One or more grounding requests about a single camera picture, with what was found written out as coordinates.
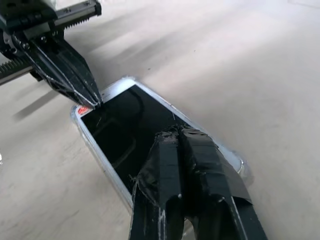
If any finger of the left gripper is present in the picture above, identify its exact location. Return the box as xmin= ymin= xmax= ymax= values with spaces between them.
xmin=23 ymin=42 xmax=97 ymax=109
xmin=53 ymin=39 xmax=101 ymax=106

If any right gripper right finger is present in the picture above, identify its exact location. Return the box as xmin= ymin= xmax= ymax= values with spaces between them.
xmin=177 ymin=124 xmax=270 ymax=240

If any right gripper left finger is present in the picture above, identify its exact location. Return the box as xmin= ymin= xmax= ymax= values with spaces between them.
xmin=128 ymin=124 xmax=186 ymax=240

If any clear phone case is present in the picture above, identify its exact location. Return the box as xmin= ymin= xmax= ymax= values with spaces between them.
xmin=69 ymin=76 xmax=252 ymax=208

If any white smartphone with black screen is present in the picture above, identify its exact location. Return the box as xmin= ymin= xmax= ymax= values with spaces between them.
xmin=74 ymin=83 xmax=245 ymax=201

